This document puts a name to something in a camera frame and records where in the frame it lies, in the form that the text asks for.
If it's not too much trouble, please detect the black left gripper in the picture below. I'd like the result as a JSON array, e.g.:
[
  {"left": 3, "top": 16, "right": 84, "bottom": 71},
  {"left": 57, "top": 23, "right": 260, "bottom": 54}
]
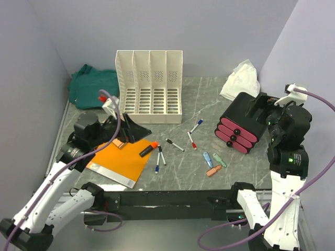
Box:
[{"left": 89, "top": 112, "right": 151, "bottom": 147}]

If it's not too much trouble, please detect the black drawer organizer box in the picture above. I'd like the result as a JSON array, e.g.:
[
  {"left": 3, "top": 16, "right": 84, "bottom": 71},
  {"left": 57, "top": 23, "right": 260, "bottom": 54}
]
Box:
[{"left": 214, "top": 92, "right": 266, "bottom": 154}]

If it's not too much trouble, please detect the black cap whiteboard marker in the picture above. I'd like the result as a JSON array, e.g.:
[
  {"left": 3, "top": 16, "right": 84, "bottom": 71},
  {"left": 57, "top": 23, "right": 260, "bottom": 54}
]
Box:
[{"left": 165, "top": 138, "right": 185, "bottom": 152}]

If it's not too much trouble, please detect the blue cap whiteboard marker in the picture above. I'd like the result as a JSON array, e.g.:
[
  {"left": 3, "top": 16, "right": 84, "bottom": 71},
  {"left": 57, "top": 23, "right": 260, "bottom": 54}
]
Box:
[{"left": 155, "top": 151, "right": 161, "bottom": 174}]

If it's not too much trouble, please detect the red cap whiteboard marker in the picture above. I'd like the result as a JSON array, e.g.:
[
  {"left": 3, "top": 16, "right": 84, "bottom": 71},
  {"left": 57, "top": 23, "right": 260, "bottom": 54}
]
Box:
[{"left": 187, "top": 131, "right": 197, "bottom": 150}]

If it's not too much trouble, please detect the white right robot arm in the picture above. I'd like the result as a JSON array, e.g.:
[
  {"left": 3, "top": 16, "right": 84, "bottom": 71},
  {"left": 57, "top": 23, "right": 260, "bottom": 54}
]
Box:
[{"left": 229, "top": 93, "right": 312, "bottom": 250}]

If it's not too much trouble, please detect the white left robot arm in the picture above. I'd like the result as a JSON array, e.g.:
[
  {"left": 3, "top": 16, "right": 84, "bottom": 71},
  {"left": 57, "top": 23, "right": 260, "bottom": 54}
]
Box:
[{"left": 1, "top": 112, "right": 152, "bottom": 250}]

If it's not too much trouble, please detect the orange cap highlighter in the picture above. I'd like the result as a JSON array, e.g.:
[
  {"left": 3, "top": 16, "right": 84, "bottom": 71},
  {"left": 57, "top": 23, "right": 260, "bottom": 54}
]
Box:
[{"left": 139, "top": 141, "right": 158, "bottom": 157}]

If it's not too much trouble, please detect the white crumpled paper bag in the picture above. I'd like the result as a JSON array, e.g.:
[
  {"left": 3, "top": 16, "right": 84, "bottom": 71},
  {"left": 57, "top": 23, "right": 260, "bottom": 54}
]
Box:
[{"left": 220, "top": 60, "right": 261, "bottom": 101}]

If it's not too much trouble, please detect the orange notebook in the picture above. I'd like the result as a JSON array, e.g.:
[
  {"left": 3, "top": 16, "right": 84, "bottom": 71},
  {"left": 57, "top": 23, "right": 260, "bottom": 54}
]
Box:
[{"left": 86, "top": 139, "right": 152, "bottom": 189}]

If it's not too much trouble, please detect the white file organizer rack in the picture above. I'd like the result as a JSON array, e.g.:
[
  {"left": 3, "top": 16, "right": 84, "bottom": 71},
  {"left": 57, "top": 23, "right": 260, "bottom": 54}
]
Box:
[{"left": 115, "top": 50, "right": 183, "bottom": 124}]

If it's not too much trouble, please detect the green cloth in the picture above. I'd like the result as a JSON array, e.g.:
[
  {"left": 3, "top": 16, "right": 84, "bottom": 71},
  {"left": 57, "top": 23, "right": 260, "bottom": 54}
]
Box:
[{"left": 68, "top": 64, "right": 119, "bottom": 110}]

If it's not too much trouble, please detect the green clip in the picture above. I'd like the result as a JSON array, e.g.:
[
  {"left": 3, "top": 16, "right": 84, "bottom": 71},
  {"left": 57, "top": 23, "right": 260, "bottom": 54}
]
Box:
[{"left": 213, "top": 153, "right": 227, "bottom": 168}]

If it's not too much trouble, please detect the blue clip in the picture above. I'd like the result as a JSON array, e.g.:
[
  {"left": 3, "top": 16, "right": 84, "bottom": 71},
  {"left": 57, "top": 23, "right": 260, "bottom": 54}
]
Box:
[{"left": 203, "top": 152, "right": 214, "bottom": 168}]

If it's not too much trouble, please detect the orange clip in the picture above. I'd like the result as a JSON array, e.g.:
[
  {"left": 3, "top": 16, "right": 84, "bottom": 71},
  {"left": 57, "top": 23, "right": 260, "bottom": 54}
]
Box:
[{"left": 206, "top": 165, "right": 222, "bottom": 177}]

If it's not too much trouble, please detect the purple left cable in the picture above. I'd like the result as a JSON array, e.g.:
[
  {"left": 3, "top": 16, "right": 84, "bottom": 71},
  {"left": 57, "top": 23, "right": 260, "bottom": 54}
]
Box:
[{"left": 2, "top": 89, "right": 124, "bottom": 250}]

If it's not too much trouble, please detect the purple cable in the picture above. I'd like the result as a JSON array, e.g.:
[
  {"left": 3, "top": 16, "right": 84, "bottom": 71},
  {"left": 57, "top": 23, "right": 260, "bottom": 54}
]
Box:
[
  {"left": 197, "top": 87, "right": 335, "bottom": 250},
  {"left": 2, "top": 89, "right": 124, "bottom": 250}
]

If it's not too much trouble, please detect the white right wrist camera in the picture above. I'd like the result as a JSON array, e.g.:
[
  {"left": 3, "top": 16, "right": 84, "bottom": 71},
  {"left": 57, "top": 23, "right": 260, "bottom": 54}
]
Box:
[{"left": 274, "top": 84, "right": 307, "bottom": 107}]

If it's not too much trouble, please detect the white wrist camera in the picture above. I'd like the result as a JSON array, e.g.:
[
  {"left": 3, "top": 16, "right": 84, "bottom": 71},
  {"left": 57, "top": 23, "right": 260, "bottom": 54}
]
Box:
[
  {"left": 98, "top": 95, "right": 119, "bottom": 119},
  {"left": 274, "top": 84, "right": 307, "bottom": 107}
]

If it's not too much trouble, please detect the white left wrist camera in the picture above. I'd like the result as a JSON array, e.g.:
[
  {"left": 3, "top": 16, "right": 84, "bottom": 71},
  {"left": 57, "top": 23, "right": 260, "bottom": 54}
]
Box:
[{"left": 98, "top": 95, "right": 119, "bottom": 119}]

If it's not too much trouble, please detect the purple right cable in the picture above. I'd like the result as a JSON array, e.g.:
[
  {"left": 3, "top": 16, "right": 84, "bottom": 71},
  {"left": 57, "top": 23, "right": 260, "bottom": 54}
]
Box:
[{"left": 197, "top": 87, "right": 335, "bottom": 250}]

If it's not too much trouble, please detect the black base frame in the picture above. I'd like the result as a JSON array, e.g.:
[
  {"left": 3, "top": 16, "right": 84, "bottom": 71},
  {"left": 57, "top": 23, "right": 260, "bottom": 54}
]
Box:
[{"left": 70, "top": 182, "right": 265, "bottom": 225}]

